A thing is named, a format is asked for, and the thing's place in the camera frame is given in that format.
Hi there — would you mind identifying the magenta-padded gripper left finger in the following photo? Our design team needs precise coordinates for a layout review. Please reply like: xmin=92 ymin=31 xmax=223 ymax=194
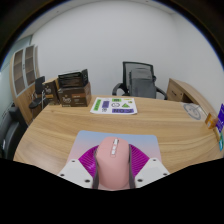
xmin=56 ymin=145 xmax=100 ymax=190

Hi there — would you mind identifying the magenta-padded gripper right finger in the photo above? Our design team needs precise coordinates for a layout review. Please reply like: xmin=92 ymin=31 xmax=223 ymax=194
xmin=127 ymin=143 xmax=172 ymax=190

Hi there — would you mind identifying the pink computer mouse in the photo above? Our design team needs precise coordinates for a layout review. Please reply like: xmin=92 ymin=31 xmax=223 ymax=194
xmin=95 ymin=135 xmax=132 ymax=190

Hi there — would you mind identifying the pink-blue gradient mouse pad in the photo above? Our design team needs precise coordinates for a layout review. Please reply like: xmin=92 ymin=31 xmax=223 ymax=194
xmin=66 ymin=129 xmax=163 ymax=168

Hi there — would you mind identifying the sheet with grey circle print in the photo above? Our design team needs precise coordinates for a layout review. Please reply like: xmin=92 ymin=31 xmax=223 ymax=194
xmin=181 ymin=101 xmax=208 ymax=121

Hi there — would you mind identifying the small tan box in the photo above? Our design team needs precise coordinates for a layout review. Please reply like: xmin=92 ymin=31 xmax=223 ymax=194
xmin=213 ymin=127 xmax=221 ymax=143

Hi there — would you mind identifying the large brown cardboard box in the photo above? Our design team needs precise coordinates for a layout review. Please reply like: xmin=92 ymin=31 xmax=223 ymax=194
xmin=57 ymin=82 xmax=93 ymax=108

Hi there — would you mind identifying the white sticker sheet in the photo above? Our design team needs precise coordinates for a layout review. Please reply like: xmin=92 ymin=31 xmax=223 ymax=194
xmin=89 ymin=96 xmax=138 ymax=116

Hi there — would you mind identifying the black armchair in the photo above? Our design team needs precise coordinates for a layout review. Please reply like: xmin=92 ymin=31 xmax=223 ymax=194
xmin=0 ymin=103 xmax=29 ymax=160

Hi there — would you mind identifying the small brown cardboard box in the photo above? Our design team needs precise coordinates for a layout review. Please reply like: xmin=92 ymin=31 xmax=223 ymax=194
xmin=42 ymin=77 xmax=62 ymax=106

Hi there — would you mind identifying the purple pouch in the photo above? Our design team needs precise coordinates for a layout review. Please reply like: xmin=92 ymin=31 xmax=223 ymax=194
xmin=214 ymin=103 xmax=224 ymax=134

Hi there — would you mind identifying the wooden side desk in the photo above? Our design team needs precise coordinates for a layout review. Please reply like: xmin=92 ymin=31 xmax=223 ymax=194
xmin=165 ymin=77 xmax=214 ymax=114

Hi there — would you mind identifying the grey backpack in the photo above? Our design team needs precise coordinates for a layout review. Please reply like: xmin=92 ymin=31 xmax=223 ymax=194
xmin=128 ymin=67 xmax=158 ymax=99

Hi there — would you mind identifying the small black chair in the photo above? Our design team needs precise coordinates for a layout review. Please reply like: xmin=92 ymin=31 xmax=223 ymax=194
xmin=28 ymin=75 xmax=46 ymax=119

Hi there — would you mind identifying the black cardboard box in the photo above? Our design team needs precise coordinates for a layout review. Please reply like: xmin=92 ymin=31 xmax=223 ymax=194
xmin=57 ymin=68 xmax=90 ymax=89

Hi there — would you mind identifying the black mesh office chair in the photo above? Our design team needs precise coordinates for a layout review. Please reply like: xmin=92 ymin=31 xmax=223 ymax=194
xmin=111 ymin=61 xmax=168 ymax=100

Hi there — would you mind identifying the wooden shelf cabinet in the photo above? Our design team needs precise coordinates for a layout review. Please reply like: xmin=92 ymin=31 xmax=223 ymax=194
xmin=9 ymin=44 xmax=46 ymax=126

